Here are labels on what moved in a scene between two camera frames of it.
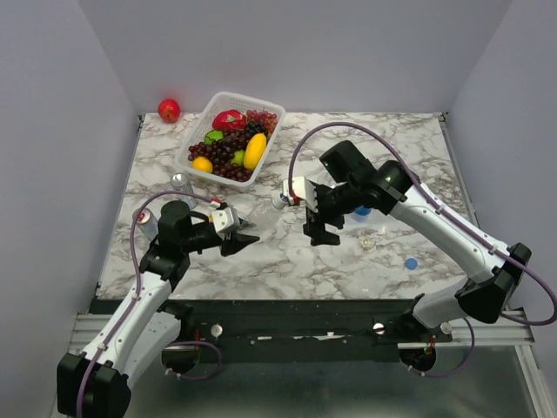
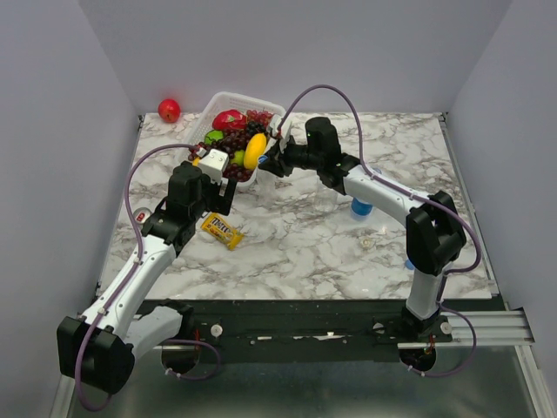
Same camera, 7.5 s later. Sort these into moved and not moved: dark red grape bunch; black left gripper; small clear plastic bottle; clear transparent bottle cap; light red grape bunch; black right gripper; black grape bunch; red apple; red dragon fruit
Moved: black left gripper; small clear plastic bottle; black right gripper
Not moved: dark red grape bunch; light red grape bunch; black grape bunch; clear transparent bottle cap; red dragon fruit; red apple
